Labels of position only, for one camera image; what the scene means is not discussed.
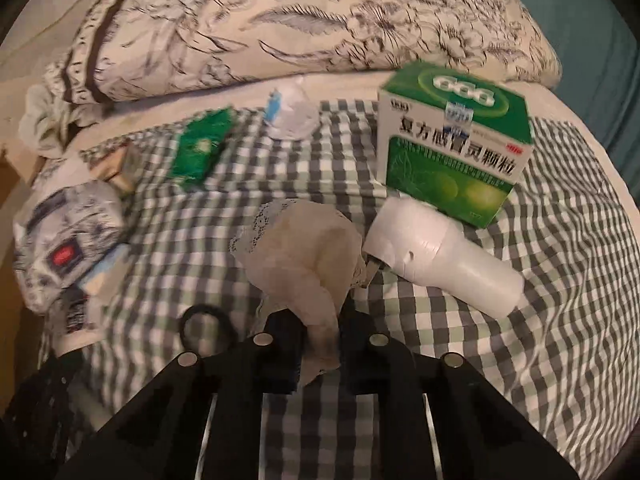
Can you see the light green cloth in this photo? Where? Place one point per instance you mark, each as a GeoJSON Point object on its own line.
{"type": "Point", "coordinates": [42, 115]}

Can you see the floral white pillow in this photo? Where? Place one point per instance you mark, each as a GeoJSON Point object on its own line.
{"type": "Point", "coordinates": [250, 25]}

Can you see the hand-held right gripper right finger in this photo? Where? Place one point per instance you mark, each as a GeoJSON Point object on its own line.
{"type": "Point", "coordinates": [355, 365]}

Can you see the green foil packet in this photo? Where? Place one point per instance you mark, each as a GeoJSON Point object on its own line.
{"type": "Point", "coordinates": [200, 150]}

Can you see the beige and red medicine box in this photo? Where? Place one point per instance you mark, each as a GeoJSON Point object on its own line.
{"type": "Point", "coordinates": [117, 170]}

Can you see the floral tissue pack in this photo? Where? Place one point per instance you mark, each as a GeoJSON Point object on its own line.
{"type": "Point", "coordinates": [65, 230]}

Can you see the white plastic bottle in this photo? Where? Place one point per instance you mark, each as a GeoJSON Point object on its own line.
{"type": "Point", "coordinates": [450, 255]}

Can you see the black and white checkered blanket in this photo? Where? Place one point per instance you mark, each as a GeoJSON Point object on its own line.
{"type": "Point", "coordinates": [550, 310]}

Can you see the blue and white small box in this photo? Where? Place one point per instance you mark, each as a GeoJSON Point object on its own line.
{"type": "Point", "coordinates": [102, 270]}

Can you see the black and white packet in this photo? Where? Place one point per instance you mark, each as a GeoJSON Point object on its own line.
{"type": "Point", "coordinates": [75, 317]}

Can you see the white toy with blue star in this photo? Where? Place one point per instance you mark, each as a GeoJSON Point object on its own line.
{"type": "Point", "coordinates": [290, 120]}

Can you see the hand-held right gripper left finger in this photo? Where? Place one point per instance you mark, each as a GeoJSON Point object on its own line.
{"type": "Point", "coordinates": [282, 370]}

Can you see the green medicine box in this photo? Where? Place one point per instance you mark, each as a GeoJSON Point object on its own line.
{"type": "Point", "coordinates": [450, 160]}

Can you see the black lace cloth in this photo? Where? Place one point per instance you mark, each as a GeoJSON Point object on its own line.
{"type": "Point", "coordinates": [35, 410]}

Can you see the beige lace cloth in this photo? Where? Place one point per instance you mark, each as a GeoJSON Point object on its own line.
{"type": "Point", "coordinates": [305, 250]}

